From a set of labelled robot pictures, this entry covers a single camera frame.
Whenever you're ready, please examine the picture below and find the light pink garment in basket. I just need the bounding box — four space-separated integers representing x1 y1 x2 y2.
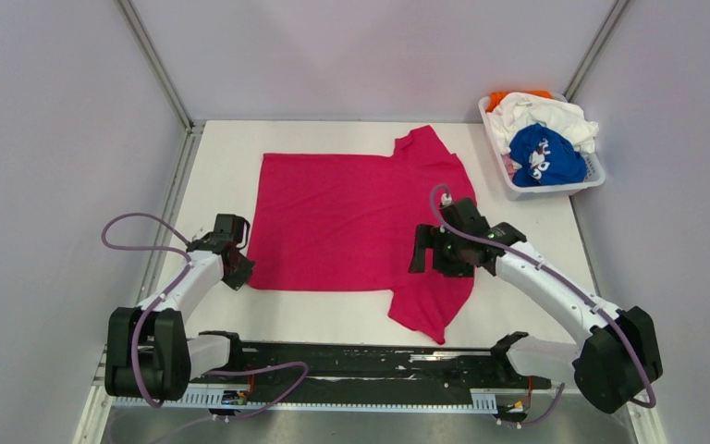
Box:
501 154 520 180

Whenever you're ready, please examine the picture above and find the white slotted cable duct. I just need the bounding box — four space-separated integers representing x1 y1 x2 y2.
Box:
113 388 498 413

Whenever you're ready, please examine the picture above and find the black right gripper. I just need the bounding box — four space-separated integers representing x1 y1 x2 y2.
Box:
410 223 473 278

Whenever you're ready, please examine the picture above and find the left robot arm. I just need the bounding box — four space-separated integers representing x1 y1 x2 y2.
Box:
104 214 255 407

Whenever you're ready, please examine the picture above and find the blue t-shirt in basket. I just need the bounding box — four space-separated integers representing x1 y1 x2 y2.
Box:
508 123 587 188

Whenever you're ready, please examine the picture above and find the aluminium frame rail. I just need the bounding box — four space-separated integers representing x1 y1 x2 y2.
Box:
92 346 652 397

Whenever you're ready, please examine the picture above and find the pink t-shirt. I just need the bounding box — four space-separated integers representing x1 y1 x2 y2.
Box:
248 126 475 344

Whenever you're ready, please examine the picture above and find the white t-shirt in basket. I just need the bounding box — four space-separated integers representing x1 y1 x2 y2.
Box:
483 92 599 155

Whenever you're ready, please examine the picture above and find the white perforated laundry basket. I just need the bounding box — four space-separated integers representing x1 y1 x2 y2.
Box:
478 92 605 201

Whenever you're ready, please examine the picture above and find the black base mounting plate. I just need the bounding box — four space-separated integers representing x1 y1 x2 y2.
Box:
185 341 552 406

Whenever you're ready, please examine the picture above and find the orange t-shirt in basket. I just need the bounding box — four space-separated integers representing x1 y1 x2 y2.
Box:
483 90 554 113

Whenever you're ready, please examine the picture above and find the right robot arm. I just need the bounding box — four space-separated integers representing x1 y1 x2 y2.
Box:
409 194 664 413

